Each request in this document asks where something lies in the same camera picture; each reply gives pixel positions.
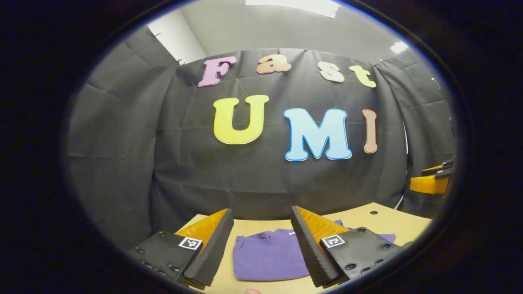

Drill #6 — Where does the long ceiling light panel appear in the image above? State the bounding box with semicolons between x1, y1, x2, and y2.
245;0;340;19

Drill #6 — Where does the purple knit shirt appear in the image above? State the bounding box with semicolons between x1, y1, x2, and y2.
232;220;397;281

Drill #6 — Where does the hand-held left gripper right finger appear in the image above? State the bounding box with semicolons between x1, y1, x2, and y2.
291;206;411;288

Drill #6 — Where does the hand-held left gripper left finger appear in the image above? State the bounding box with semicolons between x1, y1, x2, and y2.
133;208;234;290

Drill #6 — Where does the black backdrop cloth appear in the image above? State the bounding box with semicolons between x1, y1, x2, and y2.
63;27;456;249

